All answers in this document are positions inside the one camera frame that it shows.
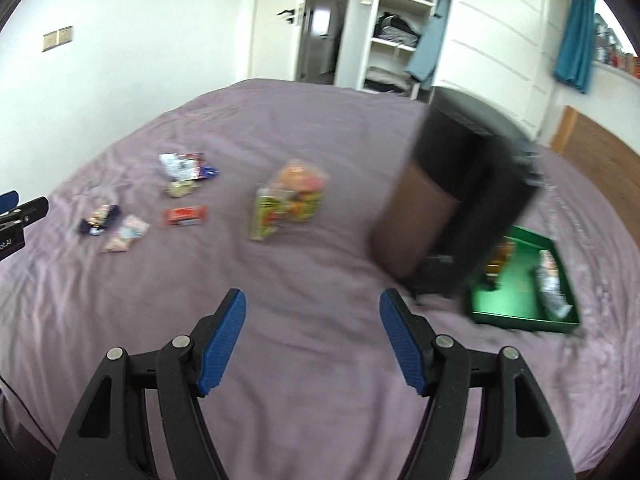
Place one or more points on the wooden headboard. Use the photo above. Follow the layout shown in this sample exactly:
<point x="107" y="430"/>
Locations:
<point x="609" y="163"/>

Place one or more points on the purple bed sheet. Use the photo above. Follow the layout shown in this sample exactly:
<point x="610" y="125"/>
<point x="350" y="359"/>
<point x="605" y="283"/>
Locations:
<point x="312" y="390"/>

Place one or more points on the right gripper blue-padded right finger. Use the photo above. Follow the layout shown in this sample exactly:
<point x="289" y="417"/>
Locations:
<point x="496" y="394"/>

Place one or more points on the clear bag of colourful snacks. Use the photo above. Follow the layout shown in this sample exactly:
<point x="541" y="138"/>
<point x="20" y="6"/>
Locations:
<point x="304" y="185"/>

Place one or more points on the small red candy packet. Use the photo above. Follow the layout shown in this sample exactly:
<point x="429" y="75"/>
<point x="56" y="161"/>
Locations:
<point x="185" y="216"/>

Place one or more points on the black and bronze electric kettle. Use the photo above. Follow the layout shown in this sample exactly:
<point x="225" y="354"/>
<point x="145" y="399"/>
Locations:
<point x="470" y="174"/>

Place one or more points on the dark blue butter cookies packet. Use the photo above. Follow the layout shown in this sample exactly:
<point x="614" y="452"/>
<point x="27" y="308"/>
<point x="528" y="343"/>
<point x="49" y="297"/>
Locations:
<point x="101" y="220"/>

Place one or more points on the folded white linens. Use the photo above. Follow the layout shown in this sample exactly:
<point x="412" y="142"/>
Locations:
<point x="384" y="81"/>

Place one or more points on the white blue peanut snack packet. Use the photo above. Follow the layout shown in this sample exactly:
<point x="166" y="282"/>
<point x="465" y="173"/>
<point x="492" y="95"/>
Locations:
<point x="549" y="287"/>

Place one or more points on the pink white cartoon snack packet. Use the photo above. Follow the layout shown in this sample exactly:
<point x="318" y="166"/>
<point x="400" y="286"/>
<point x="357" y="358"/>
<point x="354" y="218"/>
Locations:
<point x="129" y="231"/>

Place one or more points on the olive green pastry packet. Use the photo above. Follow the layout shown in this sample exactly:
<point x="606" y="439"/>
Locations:
<point x="180" y="189"/>

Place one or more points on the green metal tray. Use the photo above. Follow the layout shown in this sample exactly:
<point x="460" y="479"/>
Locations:
<point x="516" y="301"/>

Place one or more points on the row of books on shelf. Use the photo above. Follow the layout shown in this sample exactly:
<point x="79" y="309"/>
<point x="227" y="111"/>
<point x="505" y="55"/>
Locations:
<point x="608" y="49"/>

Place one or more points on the teal curtain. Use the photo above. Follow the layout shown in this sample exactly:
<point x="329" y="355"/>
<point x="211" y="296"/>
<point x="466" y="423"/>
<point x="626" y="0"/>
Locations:
<point x="573" y="64"/>

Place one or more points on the white blue red wafer packet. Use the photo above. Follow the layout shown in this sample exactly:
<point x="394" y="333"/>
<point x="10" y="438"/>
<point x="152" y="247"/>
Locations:
<point x="187" y="166"/>

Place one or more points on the light blue hanging jacket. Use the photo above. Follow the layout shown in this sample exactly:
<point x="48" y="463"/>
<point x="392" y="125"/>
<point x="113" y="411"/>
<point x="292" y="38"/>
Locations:
<point x="423" y="63"/>

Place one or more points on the folded dark clothes pile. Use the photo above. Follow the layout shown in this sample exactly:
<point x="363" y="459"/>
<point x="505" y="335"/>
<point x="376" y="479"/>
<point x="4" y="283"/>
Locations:
<point x="392" y="27"/>

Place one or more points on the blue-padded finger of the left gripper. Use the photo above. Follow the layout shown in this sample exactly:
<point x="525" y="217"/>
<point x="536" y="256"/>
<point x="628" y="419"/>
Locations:
<point x="9" y="201"/>

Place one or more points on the brown nutrition snack packet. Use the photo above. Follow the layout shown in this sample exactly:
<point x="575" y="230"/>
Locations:
<point x="498" y="260"/>

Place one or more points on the white door with black handle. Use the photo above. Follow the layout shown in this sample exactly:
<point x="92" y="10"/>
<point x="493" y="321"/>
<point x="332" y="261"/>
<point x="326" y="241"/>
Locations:
<point x="276" y="34"/>

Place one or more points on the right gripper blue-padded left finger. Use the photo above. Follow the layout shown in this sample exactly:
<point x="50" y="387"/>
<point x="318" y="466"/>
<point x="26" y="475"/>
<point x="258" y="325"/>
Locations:
<point x="109" y="437"/>

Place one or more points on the white wardrobe with shelves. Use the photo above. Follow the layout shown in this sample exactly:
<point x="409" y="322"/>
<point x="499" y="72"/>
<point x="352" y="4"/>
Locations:
<point x="500" y="50"/>

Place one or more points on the wall light switches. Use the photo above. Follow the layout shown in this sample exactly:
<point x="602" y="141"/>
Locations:
<point x="57" y="38"/>

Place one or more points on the green snack packet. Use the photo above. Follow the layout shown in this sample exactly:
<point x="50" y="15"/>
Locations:
<point x="270" y="207"/>

